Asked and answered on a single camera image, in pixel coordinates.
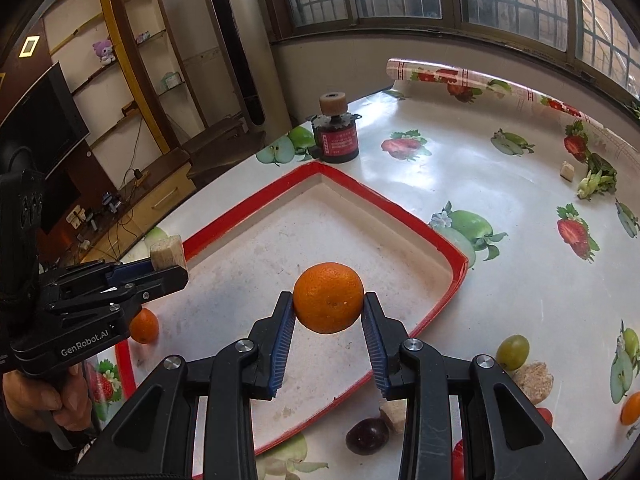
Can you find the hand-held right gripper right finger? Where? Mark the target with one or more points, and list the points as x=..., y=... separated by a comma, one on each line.
x=376, y=350

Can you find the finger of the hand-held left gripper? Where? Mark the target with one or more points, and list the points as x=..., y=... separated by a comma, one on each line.
x=160, y=282
x=130, y=271

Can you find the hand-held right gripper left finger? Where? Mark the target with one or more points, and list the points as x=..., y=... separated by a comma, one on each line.
x=281, y=345

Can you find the beige cork block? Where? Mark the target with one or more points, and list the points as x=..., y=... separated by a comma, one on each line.
x=566, y=171
x=167, y=255
x=394, y=417
x=532, y=384

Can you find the large orange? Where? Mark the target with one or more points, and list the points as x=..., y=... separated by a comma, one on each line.
x=327, y=297

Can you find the red rimmed white tray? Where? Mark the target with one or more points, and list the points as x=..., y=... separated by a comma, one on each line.
x=325, y=230

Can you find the green grape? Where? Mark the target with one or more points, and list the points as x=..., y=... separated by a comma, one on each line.
x=512, y=351

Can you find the red cherry tomato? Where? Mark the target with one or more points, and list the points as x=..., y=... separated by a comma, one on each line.
x=545, y=416
x=458, y=460

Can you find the person's left forearm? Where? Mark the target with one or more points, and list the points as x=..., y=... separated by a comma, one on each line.
x=30, y=452

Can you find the person's left hand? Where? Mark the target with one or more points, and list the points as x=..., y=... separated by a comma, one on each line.
x=30, y=395

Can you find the small orange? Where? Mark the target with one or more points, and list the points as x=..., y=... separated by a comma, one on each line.
x=146, y=327

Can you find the white power strip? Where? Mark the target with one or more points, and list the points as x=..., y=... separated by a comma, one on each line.
x=78, y=219

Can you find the low wooden tv cabinet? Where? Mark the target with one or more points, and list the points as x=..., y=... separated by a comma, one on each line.
x=160, y=197

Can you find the dark purple grape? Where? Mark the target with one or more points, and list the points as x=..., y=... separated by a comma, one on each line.
x=366, y=437

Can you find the fruit print plastic tablecloth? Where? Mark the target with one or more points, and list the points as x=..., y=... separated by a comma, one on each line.
x=500, y=285

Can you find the dark wooden bench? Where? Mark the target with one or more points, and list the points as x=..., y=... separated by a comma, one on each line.
x=220, y=150

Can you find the small brown box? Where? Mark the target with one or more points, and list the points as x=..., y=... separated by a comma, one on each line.
x=129, y=108

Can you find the black television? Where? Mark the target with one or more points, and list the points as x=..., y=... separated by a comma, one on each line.
x=35, y=120

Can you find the green white box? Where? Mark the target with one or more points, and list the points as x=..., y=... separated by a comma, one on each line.
x=170, y=83

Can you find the dark jar with cork stopper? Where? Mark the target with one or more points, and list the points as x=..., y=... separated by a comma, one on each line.
x=335, y=140

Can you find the purple plush toy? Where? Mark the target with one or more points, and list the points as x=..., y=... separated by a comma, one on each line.
x=104, y=52

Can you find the small pink box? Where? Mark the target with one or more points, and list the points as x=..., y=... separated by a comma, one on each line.
x=144, y=36

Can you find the tall standing air conditioner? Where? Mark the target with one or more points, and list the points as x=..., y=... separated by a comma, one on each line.
x=235, y=35

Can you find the green leafy vegetable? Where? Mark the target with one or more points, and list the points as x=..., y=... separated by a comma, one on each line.
x=597, y=180

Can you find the wooden wall shelf unit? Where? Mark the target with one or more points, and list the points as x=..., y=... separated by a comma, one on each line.
x=150, y=92

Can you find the square yellow framed wall panel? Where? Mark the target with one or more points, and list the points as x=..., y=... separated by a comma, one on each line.
x=30, y=46

